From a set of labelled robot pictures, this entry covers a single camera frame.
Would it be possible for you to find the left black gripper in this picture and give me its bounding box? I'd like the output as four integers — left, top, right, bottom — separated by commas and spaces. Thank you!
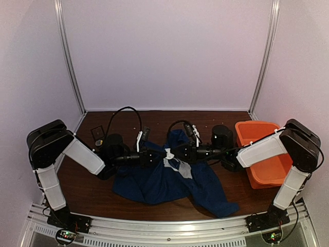
112, 146, 167, 169

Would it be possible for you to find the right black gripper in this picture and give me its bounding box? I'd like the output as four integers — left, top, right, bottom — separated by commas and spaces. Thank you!
170, 140, 225, 165

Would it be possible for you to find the navy white clothing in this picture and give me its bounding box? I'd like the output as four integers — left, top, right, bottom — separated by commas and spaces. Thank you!
112, 129, 240, 219

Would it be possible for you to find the black brooch display box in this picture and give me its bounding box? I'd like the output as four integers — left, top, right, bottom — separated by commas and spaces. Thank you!
90, 126, 105, 141

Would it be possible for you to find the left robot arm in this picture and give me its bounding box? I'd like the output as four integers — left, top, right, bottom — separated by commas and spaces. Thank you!
26, 119, 167, 228

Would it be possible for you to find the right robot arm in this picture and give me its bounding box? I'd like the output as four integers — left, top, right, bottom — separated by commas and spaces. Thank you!
166, 119, 324, 228

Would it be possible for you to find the starry night round brooch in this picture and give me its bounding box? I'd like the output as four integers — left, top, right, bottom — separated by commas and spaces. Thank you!
95, 139, 103, 147

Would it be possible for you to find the orange plastic bin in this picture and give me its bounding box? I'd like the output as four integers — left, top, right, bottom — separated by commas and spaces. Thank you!
235, 120, 293, 189

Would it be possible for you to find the right circuit board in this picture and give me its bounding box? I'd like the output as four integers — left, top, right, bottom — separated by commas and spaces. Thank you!
262, 229, 282, 245

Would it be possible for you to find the circuit board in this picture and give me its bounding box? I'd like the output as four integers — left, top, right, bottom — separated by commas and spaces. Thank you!
55, 229, 77, 245
262, 229, 282, 245

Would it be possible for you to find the left circuit board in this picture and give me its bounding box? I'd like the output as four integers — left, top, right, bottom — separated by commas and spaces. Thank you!
55, 229, 77, 245

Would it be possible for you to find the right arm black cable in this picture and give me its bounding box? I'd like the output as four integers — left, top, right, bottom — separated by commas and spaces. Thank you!
167, 120, 247, 163

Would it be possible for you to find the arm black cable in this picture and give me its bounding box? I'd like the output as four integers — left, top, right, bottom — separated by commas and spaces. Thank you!
167, 120, 247, 163
27, 106, 143, 165

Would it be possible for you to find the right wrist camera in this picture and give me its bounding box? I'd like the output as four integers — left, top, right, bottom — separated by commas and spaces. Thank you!
183, 122, 202, 147

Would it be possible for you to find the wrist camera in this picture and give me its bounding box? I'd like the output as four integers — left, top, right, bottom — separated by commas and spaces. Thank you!
136, 126, 151, 153
183, 122, 202, 147

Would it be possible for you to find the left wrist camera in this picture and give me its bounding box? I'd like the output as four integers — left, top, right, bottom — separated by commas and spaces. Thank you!
136, 126, 151, 153

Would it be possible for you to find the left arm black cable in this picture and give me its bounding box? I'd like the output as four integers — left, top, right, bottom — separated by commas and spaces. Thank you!
27, 106, 143, 165

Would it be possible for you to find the front aluminium rail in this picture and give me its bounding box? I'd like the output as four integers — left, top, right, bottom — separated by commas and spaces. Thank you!
18, 202, 320, 246

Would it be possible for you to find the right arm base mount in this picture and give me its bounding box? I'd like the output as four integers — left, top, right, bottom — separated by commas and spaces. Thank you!
245, 212, 290, 233

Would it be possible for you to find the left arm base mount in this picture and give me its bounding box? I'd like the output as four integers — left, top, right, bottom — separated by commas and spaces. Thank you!
47, 214, 92, 234

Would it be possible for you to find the right aluminium frame post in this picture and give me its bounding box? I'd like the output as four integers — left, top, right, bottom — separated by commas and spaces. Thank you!
248, 0, 280, 120

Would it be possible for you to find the aluminium frame post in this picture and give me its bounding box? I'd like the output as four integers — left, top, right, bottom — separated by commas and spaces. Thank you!
53, 0, 86, 114
248, 0, 280, 120

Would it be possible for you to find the left aluminium frame post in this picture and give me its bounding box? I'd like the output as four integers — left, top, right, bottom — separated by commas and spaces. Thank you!
53, 0, 86, 114

